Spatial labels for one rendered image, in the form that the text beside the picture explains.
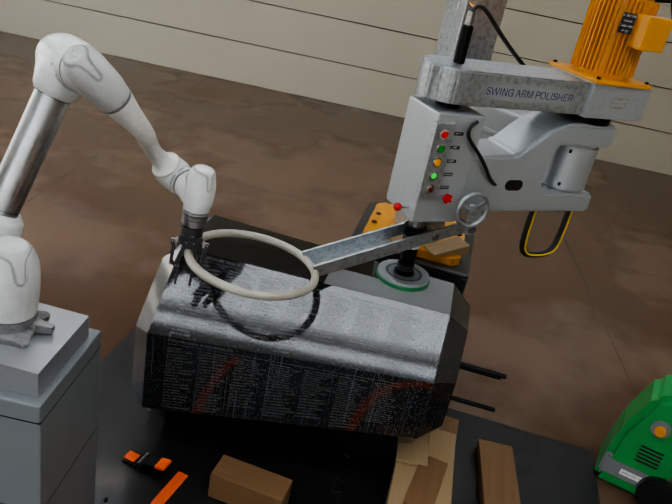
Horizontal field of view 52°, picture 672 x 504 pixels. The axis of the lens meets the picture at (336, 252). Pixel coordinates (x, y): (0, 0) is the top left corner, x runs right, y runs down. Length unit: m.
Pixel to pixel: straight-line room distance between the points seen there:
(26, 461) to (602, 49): 2.39
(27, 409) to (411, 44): 7.16
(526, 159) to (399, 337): 0.83
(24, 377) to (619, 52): 2.29
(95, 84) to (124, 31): 7.34
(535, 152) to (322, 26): 6.14
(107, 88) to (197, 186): 0.49
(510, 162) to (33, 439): 1.85
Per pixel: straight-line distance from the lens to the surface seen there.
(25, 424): 2.13
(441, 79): 2.41
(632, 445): 3.46
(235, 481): 2.80
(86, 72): 1.96
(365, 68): 8.71
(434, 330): 2.60
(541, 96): 2.64
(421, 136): 2.49
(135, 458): 3.01
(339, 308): 2.59
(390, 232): 2.71
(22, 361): 2.09
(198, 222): 2.36
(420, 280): 2.75
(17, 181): 2.18
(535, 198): 2.84
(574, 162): 2.92
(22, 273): 2.06
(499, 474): 3.24
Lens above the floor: 2.13
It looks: 26 degrees down
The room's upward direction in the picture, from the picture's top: 12 degrees clockwise
